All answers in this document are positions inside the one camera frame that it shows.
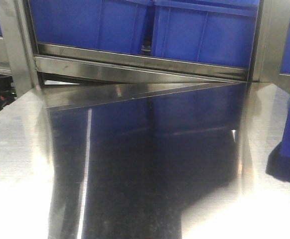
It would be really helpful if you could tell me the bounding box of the blue bin upper left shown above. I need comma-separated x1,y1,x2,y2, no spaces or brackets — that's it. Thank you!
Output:
29,0,153,54

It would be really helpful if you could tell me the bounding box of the stainless steel shelf frame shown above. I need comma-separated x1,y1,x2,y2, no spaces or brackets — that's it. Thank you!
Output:
0,0,290,96

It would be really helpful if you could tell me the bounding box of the blue bin upper right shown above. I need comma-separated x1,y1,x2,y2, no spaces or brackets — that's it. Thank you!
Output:
151,0,258,68

